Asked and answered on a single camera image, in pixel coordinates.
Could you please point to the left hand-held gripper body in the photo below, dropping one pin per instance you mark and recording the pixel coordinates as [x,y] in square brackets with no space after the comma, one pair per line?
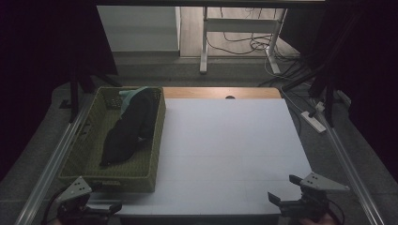
[75,190]

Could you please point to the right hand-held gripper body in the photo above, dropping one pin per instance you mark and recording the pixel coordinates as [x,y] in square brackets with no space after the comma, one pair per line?
[313,200]

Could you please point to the green woven basket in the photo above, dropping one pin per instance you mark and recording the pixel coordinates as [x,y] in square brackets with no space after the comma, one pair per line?
[90,146]

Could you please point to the black cloth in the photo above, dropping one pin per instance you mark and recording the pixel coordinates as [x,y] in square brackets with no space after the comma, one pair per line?
[131,131]

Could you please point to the light green cloth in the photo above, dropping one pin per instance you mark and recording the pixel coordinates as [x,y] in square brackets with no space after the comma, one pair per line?
[126,98]

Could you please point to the person's right hand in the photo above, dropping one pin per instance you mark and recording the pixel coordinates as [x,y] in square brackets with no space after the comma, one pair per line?
[316,221]

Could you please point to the white power strip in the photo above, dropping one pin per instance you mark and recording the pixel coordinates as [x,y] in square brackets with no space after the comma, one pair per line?
[313,122]

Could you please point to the white table mat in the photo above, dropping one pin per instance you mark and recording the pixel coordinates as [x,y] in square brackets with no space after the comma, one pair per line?
[225,150]

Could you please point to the black metal stand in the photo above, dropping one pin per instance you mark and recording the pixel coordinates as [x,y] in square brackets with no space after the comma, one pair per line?
[74,93]
[328,100]

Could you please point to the black curtain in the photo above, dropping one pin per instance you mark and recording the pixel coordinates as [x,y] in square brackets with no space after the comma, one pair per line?
[369,68]
[34,62]

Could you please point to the white cabinet panel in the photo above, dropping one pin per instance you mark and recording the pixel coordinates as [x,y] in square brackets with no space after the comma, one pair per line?
[140,28]

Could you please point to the aluminium rail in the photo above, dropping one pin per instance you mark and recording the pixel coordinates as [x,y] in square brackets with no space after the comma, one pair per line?
[350,168]
[53,162]

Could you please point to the white desk frame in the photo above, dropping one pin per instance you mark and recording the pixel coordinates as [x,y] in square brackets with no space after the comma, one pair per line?
[205,47]

